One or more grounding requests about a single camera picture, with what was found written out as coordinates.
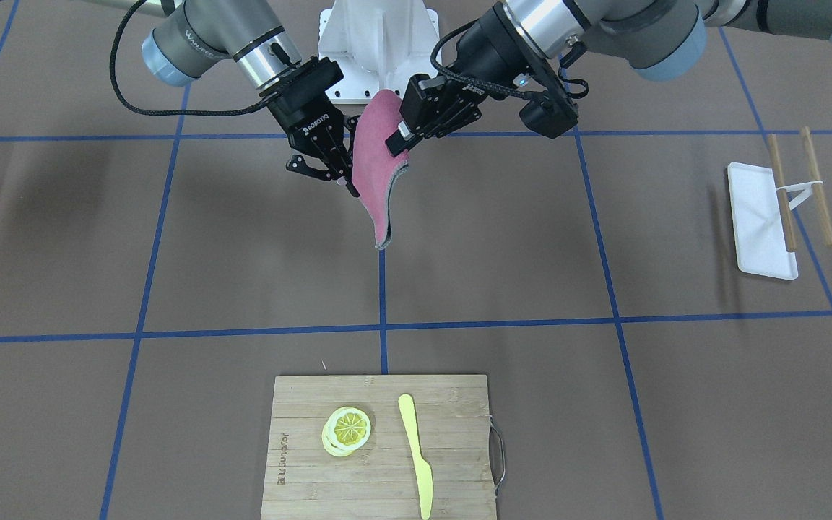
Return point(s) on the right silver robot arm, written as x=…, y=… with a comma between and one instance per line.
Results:
x=195, y=35

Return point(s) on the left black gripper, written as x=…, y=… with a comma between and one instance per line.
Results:
x=479, y=52

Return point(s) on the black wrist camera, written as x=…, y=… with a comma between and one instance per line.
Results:
x=549, y=113

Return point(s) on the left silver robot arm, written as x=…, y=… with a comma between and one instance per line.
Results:
x=506, y=53

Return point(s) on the yellow plastic knife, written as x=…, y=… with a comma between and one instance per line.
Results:
x=422, y=470

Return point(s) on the pink cloth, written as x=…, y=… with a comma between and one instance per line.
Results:
x=375, y=169

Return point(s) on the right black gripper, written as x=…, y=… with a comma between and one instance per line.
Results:
x=305, y=110

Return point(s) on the white rack tray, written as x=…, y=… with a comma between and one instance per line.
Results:
x=757, y=226

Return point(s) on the white pedestal column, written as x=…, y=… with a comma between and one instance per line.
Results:
x=379, y=45

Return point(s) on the yellow lemon slice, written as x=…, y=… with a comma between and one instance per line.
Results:
x=346, y=430

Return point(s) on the wooden cutting board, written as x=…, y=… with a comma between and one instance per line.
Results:
x=302, y=480

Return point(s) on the wooden rack bar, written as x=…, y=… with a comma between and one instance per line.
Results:
x=782, y=197
x=818, y=192

